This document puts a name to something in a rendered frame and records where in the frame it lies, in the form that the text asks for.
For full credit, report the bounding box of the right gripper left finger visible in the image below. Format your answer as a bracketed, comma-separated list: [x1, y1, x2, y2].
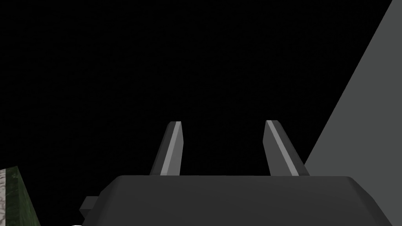
[149, 121, 184, 176]

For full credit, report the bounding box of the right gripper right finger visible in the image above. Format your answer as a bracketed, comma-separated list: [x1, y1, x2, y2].
[263, 120, 311, 177]

